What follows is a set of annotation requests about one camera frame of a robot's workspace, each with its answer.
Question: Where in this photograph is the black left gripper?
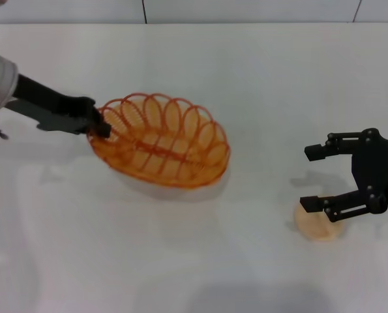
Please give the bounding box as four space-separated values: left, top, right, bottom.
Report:
4 74 112 138

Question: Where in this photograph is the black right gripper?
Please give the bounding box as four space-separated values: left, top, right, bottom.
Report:
299 128 388 224

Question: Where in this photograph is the round beige bread bun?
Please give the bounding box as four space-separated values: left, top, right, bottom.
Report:
293 201 343 242

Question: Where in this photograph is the orange woven plastic basket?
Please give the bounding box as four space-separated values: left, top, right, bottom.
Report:
86 93 231 189

